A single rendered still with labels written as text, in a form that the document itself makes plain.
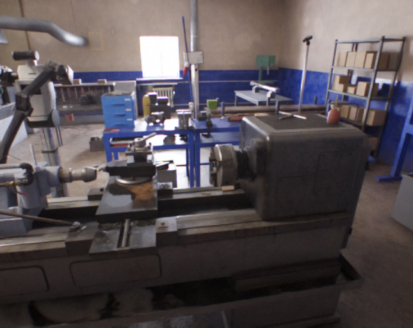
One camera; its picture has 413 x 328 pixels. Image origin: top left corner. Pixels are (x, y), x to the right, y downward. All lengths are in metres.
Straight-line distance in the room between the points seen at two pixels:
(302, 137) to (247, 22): 7.66
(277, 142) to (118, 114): 2.43
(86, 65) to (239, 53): 4.53
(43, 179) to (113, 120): 2.00
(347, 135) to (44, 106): 2.13
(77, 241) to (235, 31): 8.00
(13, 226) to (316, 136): 1.63
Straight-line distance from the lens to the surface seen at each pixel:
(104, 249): 1.36
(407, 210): 3.44
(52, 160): 2.59
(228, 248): 1.58
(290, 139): 1.39
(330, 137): 1.51
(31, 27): 6.82
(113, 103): 3.42
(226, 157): 1.47
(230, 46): 8.75
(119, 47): 8.54
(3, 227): 1.71
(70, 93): 5.81
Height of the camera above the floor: 1.70
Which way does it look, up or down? 22 degrees down
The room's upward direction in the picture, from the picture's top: straight up
